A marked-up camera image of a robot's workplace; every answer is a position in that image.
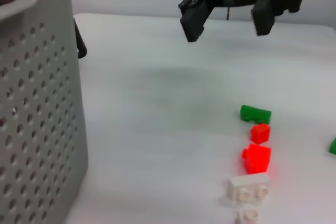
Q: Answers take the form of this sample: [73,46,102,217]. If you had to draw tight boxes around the green brick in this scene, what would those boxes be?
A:
[240,104,272,125]
[327,137,336,155]

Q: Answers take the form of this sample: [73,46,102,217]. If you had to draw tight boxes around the small red brick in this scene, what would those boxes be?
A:
[249,123,271,145]

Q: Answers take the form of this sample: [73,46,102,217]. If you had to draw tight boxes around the glass pitcher black handle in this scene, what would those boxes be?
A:
[73,19,88,59]

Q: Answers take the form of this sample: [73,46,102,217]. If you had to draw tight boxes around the large red sloped brick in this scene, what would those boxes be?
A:
[241,144,272,175]

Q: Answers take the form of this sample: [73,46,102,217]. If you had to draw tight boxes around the translucent white brick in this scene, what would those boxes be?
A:
[227,174,271,204]

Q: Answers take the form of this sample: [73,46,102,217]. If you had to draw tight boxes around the grey perforated storage basket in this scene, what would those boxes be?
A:
[0,0,89,224]

